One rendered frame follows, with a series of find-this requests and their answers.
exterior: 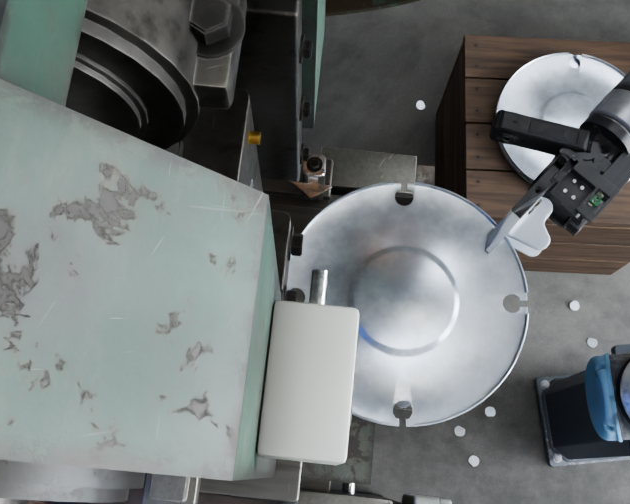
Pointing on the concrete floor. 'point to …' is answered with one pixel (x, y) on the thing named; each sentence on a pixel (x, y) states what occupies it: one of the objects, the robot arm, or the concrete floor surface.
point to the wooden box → (464, 132)
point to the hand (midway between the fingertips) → (488, 240)
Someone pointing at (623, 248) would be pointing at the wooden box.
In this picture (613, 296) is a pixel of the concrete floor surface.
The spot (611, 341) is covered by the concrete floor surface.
